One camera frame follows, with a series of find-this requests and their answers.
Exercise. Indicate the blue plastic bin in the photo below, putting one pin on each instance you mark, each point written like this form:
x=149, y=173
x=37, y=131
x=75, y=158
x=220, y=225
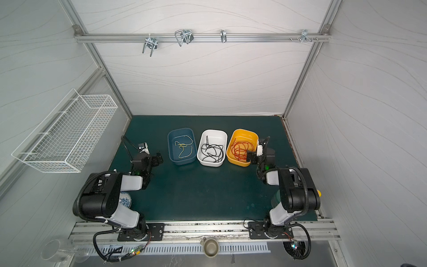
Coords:
x=182, y=146

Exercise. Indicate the small metal cup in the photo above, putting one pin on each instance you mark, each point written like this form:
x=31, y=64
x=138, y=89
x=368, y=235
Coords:
x=210, y=247

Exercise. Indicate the clear glass cup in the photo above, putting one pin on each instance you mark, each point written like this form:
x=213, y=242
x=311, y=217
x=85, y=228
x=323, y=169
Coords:
x=59, y=250

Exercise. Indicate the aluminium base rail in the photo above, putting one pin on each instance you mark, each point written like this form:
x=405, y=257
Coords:
x=181, y=231

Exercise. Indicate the white plastic bin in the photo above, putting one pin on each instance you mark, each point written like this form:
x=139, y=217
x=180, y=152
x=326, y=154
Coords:
x=212, y=148

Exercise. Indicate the aluminium crossbar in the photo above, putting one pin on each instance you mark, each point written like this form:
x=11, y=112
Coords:
x=187, y=37

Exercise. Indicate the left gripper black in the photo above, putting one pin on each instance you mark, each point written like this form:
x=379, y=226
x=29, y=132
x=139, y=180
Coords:
x=153, y=159

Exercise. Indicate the white wire basket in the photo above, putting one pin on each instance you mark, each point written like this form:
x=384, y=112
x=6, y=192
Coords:
x=65, y=139

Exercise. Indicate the blue white patterned plate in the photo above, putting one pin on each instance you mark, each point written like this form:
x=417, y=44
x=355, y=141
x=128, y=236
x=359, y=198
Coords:
x=125, y=199

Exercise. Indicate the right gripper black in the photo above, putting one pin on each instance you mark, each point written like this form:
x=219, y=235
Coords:
x=254, y=156

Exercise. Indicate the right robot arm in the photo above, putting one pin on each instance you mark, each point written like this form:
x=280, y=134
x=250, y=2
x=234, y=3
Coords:
x=297, y=191

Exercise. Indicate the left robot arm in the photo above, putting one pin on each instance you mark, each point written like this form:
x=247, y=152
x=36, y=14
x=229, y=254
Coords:
x=99, y=198

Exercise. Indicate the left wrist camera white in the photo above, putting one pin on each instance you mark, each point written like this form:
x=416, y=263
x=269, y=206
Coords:
x=143, y=147

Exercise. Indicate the yellow plastic bin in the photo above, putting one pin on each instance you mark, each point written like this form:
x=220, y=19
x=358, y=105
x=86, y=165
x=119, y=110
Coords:
x=241, y=141

